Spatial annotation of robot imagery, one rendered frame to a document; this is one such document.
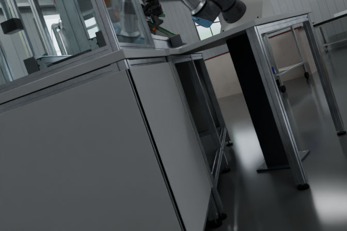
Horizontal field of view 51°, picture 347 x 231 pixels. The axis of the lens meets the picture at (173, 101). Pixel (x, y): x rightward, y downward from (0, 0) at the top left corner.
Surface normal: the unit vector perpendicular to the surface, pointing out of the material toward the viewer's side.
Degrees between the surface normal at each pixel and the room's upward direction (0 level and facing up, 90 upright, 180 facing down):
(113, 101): 90
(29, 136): 90
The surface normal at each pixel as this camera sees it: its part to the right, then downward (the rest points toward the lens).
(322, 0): -0.58, 0.25
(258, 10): -0.64, -0.48
